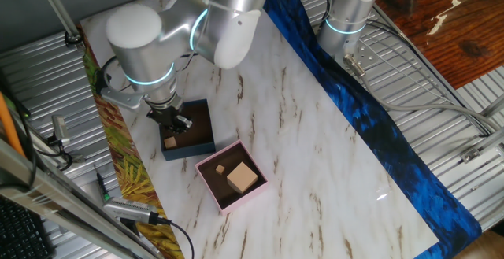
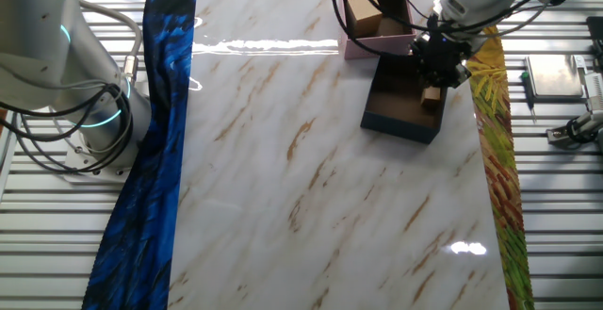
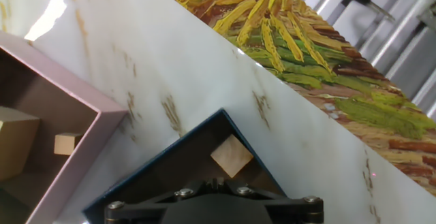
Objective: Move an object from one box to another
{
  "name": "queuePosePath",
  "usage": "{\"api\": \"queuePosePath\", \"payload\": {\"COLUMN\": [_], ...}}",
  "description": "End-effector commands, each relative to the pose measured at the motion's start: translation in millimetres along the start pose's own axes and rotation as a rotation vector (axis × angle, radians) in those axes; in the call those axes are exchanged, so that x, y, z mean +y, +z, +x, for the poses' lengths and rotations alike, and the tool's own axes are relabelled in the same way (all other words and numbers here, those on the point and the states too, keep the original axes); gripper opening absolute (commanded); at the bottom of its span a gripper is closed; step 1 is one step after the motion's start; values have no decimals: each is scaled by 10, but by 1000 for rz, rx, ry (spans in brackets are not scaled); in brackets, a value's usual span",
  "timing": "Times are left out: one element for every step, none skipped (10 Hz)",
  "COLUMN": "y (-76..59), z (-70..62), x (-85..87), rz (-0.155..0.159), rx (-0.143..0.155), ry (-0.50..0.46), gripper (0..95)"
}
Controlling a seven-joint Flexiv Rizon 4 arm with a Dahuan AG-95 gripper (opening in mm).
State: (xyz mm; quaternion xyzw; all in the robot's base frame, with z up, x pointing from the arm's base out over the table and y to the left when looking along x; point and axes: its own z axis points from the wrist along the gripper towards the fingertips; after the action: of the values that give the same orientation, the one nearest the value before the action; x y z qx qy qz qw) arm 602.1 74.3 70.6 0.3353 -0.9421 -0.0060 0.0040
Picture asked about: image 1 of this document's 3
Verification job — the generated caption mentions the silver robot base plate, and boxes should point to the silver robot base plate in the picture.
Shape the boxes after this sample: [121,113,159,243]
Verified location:
[334,34,382,71]

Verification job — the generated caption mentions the orange pole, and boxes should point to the orange pole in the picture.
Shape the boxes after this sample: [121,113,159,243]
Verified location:
[0,91,27,158]

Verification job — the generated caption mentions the aluminium rail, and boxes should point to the aluminium rail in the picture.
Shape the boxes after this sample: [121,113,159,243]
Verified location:
[478,92,504,119]
[459,127,504,164]

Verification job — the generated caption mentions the brown wood pattern board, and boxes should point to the brown wood pattern board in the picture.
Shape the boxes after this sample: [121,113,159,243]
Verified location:
[373,0,504,91]

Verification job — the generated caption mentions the large wooden cube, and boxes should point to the large wooden cube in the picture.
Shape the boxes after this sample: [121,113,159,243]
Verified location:
[225,161,259,194]

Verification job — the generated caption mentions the pink cardboard box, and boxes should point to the pink cardboard box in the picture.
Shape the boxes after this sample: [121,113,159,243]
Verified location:
[195,139,270,217]

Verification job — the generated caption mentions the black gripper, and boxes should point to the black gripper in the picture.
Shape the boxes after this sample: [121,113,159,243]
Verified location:
[146,95,194,135]

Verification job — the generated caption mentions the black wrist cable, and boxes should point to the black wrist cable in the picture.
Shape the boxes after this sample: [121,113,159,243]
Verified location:
[100,56,133,93]

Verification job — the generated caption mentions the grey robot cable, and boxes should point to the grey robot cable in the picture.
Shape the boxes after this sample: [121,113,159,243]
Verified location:
[343,53,502,134]

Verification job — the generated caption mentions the yellow green painted cloth strip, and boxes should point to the yellow green painted cloth strip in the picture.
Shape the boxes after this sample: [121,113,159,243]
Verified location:
[77,24,186,259]

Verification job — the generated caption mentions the silver ribbed camera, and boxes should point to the silver ribbed camera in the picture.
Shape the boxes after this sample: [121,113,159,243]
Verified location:
[102,196,159,225]

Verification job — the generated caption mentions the black rod base knob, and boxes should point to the black rod base knob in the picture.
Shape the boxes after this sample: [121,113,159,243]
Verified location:
[64,31,84,49]

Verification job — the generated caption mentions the black camera cable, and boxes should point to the black camera cable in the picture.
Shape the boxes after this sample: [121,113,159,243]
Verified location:
[155,214,196,259]

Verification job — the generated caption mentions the white marble pattern mat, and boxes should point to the white marble pattern mat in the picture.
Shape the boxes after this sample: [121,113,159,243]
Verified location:
[80,0,440,259]

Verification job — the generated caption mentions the blue painted cloth strip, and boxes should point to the blue painted cloth strip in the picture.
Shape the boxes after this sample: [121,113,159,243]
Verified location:
[262,0,483,259]

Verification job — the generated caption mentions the dark blue cardboard box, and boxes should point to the dark blue cardboard box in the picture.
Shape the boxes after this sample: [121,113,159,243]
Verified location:
[158,98,217,162]

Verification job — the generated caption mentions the grey metal rod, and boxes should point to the grey metal rod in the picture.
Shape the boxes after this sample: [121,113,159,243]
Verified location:
[33,0,82,39]

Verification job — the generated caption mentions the black keyboard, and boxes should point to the black keyboard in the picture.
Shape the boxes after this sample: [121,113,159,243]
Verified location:
[0,194,55,259]

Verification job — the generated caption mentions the aluminium frame beam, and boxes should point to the aluminium frame beam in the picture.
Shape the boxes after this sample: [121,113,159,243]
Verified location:
[0,137,161,259]

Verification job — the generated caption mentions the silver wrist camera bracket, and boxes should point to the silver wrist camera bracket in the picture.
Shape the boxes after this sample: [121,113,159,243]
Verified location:
[100,87,147,112]

